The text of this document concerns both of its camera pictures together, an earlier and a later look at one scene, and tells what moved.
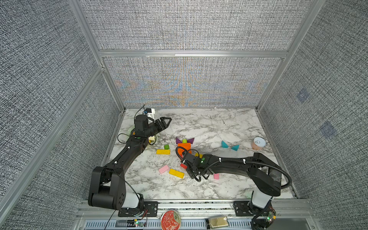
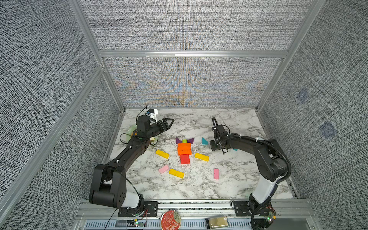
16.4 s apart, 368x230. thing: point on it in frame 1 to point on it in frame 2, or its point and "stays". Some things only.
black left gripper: [163, 125] stays
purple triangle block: [190, 140] stays
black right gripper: [191, 175] to [212, 146]
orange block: [187, 147] stays
